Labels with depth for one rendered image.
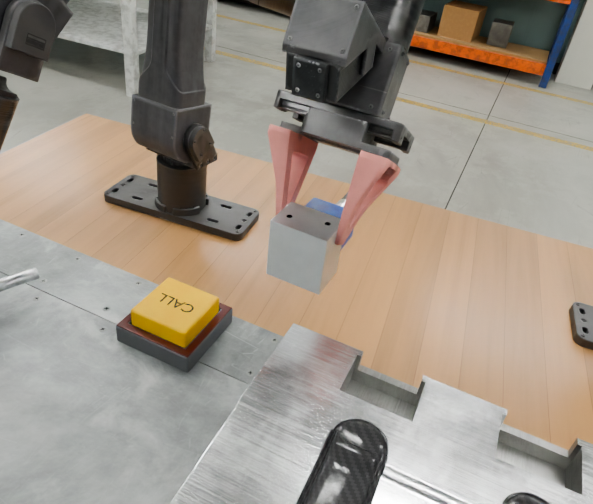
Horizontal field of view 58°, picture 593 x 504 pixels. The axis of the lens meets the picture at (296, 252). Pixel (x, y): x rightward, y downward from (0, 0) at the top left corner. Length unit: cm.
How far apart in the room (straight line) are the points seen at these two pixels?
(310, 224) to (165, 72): 28
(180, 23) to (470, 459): 48
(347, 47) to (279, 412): 23
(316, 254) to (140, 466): 21
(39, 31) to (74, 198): 34
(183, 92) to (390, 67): 29
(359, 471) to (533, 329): 35
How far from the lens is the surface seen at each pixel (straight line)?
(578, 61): 537
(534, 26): 563
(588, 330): 68
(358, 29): 34
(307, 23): 35
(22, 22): 45
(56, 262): 64
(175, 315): 50
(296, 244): 42
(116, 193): 75
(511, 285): 71
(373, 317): 59
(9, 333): 57
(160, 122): 63
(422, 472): 36
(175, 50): 61
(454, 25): 521
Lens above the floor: 118
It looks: 35 degrees down
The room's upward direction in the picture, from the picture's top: 8 degrees clockwise
